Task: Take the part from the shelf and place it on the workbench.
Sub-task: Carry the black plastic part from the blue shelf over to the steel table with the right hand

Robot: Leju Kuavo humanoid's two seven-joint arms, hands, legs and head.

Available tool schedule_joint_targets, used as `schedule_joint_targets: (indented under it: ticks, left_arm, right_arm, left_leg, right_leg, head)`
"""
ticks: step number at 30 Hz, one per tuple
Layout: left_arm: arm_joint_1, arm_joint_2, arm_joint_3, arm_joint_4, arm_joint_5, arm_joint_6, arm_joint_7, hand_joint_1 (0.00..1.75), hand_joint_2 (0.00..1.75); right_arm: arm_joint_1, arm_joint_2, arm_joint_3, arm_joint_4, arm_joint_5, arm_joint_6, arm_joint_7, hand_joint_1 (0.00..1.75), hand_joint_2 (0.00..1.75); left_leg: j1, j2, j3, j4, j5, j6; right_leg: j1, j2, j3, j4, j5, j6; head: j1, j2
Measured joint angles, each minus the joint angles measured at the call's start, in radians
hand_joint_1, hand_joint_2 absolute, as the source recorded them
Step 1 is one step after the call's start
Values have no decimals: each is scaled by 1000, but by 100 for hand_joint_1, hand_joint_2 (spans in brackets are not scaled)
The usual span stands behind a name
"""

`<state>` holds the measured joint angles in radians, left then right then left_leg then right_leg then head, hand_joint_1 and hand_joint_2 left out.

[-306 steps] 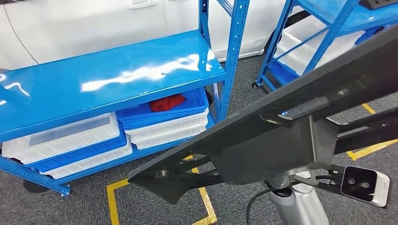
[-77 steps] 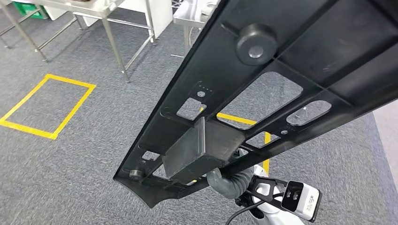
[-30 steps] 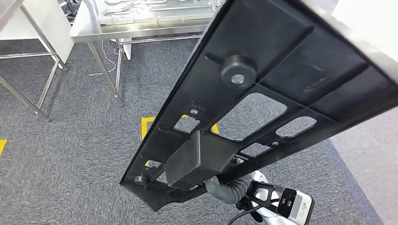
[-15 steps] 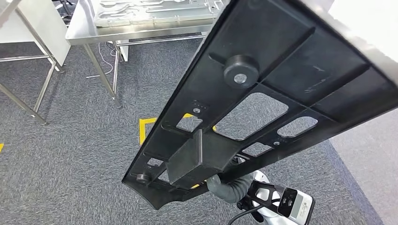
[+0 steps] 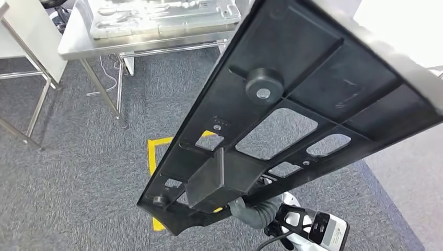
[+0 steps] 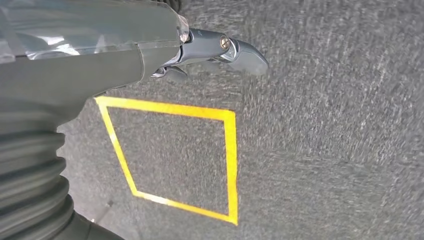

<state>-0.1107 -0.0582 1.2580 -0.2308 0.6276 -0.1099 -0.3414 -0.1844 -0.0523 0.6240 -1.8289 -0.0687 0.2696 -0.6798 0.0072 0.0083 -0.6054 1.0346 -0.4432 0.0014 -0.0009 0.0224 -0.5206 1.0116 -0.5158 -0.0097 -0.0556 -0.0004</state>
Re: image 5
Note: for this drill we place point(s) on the yellow floor tape square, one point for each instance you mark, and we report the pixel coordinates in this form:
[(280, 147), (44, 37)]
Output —
[(152, 156)]

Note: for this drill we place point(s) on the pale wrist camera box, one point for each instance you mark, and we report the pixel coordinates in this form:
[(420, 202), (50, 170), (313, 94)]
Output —
[(332, 232)]

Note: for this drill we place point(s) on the stainless steel workbench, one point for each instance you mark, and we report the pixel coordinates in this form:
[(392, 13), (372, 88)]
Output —
[(79, 41)]

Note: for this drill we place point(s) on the stainless steel side table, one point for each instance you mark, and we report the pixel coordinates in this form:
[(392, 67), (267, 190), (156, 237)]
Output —
[(34, 111)]

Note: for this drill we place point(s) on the black plastic plate frame part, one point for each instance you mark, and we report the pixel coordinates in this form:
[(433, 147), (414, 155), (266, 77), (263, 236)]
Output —
[(311, 52)]

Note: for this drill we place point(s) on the white cabinet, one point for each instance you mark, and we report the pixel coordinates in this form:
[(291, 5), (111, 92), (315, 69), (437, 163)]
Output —
[(34, 27)]

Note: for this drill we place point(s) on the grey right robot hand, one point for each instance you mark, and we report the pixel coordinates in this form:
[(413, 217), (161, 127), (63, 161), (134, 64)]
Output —
[(242, 211)]

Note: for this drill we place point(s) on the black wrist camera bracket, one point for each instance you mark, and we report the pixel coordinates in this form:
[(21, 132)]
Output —
[(281, 216)]

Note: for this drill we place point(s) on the grey metal fixture plate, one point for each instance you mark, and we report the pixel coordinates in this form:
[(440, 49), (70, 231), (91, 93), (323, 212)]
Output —
[(155, 20)]

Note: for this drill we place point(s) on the white booth panel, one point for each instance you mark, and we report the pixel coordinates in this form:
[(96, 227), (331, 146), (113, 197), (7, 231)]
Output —
[(408, 27)]

